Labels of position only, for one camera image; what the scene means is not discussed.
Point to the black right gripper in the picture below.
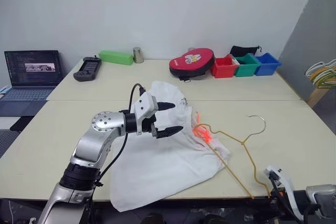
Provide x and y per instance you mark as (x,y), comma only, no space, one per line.
(279,204)

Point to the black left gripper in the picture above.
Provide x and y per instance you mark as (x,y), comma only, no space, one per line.
(147,127)

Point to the white shirt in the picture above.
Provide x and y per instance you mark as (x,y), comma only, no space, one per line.
(162,166)

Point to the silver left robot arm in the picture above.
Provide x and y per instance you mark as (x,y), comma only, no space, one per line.
(84,145)

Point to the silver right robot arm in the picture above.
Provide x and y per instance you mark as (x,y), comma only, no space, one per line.
(321,192)

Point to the red paddle case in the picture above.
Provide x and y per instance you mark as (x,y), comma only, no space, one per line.
(189,62)

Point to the dark rounded shape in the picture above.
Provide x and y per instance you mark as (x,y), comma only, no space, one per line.
(214,220)

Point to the metal cup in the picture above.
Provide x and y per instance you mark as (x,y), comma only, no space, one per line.
(137,55)

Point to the red plastic bin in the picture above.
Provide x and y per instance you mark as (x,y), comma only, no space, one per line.
(223,71)

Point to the green rectangular box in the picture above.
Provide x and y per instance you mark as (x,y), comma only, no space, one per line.
(115,57)

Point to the green plastic bin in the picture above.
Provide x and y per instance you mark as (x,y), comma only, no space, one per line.
(245,69)

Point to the dark grey handheld controller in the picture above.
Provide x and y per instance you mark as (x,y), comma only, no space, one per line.
(88,69)

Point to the blue plastic bin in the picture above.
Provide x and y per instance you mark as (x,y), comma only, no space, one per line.
(266,67)

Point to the open laptop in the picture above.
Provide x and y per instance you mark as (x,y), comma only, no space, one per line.
(34,68)

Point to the stack of hangers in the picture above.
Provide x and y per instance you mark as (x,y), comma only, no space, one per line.
(321,66)

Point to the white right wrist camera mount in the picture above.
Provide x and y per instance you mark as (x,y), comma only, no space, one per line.
(287,182)

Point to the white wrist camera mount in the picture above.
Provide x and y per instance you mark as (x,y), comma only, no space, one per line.
(287,182)
(144,104)

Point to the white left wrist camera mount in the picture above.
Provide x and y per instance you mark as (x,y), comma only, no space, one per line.
(144,104)

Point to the wooden rack post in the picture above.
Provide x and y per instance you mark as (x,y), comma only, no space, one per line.
(319,95)

